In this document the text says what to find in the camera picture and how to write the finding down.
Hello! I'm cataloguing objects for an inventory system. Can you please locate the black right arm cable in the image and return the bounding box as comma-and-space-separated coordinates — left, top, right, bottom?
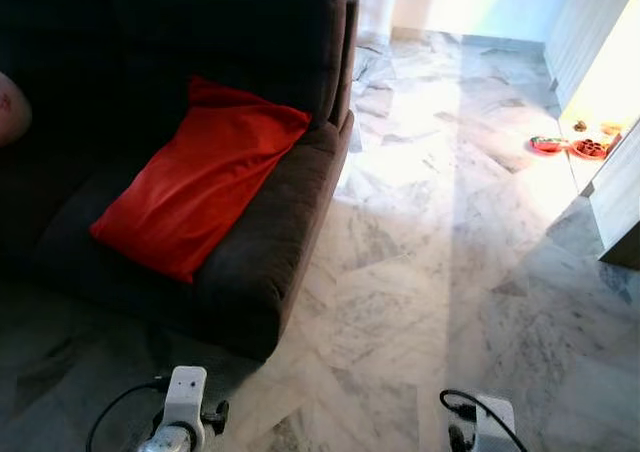
439, 388, 530, 452

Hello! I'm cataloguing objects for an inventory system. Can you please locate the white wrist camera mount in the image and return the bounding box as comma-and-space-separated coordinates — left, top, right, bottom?
472, 395, 519, 452
161, 365, 209, 444

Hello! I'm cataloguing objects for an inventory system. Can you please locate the grey-brown fabric sofa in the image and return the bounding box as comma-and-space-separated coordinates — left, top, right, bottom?
0, 0, 360, 362

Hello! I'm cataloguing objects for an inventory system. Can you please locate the white wooden cabinet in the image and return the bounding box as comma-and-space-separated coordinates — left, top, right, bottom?
544, 0, 640, 269

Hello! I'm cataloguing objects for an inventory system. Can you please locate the red pillow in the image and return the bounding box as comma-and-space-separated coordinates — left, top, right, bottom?
89, 74, 314, 286

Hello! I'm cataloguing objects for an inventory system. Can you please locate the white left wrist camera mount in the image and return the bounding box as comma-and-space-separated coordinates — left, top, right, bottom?
161, 365, 209, 444

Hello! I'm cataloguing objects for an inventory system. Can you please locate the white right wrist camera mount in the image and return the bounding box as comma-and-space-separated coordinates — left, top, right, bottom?
472, 395, 519, 452

